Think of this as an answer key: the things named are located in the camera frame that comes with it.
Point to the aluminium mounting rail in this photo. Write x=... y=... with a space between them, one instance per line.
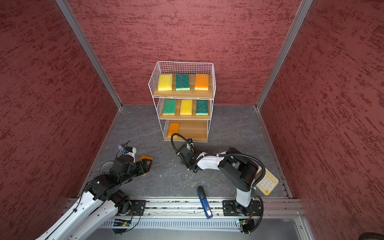
x=173 y=208

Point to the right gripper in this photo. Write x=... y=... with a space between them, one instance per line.
x=184 y=162

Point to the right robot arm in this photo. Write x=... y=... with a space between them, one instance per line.
x=242 y=170

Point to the circuit board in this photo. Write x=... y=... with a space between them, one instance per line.
x=246 y=225
x=121 y=223

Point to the top wooden shelf board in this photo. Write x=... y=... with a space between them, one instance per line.
x=191 y=94

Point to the wooden shelf board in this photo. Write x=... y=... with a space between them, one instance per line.
x=190 y=129
x=191 y=94
x=177 y=116

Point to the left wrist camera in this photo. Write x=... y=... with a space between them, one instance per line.
x=131 y=151

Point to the orange sponge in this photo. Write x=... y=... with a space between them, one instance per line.
x=173 y=128
x=202 y=82
x=146 y=159

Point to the dark green sponge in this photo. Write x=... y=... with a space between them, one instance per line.
x=182 y=82
x=202 y=107

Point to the right circuit board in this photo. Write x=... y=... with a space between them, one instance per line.
x=246 y=225

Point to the yellow sponge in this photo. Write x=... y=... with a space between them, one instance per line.
x=165 y=82
x=186 y=107

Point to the blue black stapler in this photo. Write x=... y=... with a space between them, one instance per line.
x=205 y=204

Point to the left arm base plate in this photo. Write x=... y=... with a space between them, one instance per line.
x=132 y=208

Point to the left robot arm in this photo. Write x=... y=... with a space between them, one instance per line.
x=101 y=200

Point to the white wire shelf rack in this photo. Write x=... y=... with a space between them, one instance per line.
x=164 y=67

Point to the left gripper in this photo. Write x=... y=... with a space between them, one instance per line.
x=146 y=168

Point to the left circuit board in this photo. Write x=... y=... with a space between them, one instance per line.
x=121 y=223

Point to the middle wooden shelf board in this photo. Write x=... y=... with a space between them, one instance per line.
x=177 y=116

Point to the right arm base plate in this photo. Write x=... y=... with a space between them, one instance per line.
x=231 y=208

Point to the beige calculator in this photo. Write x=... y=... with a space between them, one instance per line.
x=268 y=183

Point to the bright green sponge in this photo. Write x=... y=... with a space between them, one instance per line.
x=169 y=107

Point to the bottom wooden shelf board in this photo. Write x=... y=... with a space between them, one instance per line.
x=190 y=129

